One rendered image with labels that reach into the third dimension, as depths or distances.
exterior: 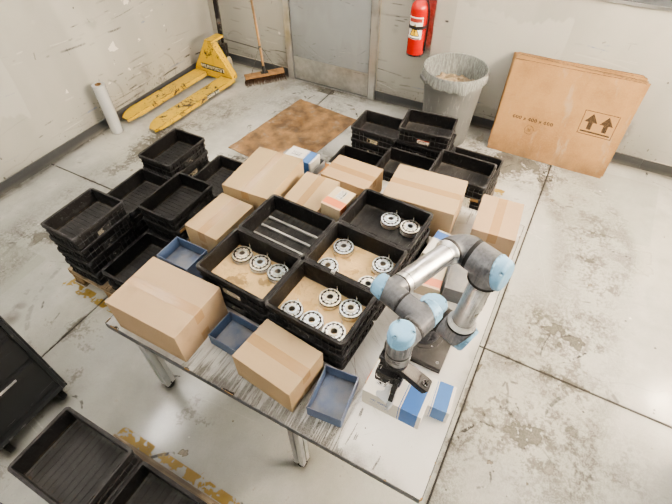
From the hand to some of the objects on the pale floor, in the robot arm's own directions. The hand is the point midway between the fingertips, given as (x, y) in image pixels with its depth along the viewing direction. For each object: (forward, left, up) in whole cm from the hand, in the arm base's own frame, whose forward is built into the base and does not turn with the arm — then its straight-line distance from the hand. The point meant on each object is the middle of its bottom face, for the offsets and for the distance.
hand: (397, 391), depth 146 cm
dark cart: (+200, +58, -121) cm, 241 cm away
